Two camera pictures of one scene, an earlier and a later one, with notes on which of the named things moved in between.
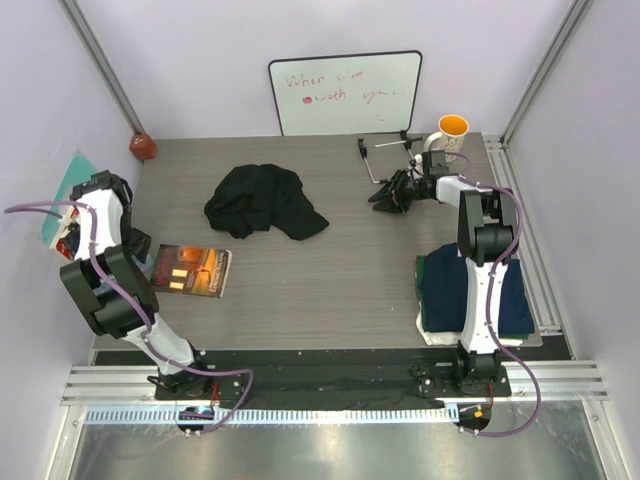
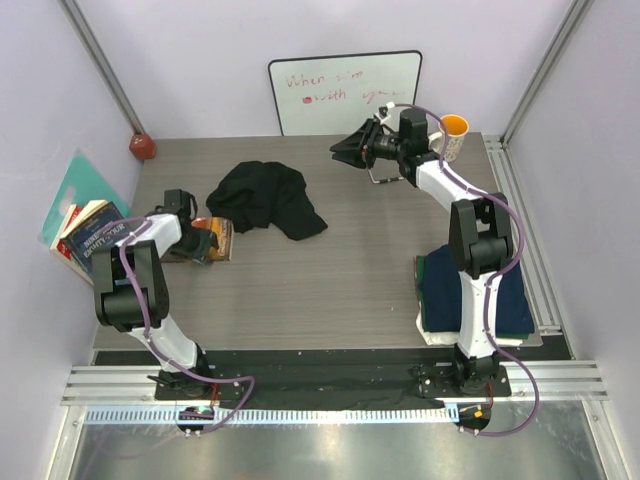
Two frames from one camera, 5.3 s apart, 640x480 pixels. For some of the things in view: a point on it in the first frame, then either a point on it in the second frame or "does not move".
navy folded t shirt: [443, 287] does not move
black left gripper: [139, 245] → [208, 241]
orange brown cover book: [191, 270] → [225, 232]
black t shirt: [251, 198] does not move
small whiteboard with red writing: [355, 94] does not move
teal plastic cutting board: [78, 172] does not move
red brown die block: [142, 146] does not move
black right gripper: [391, 194] → [354, 150]
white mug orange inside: [452, 129] does not move
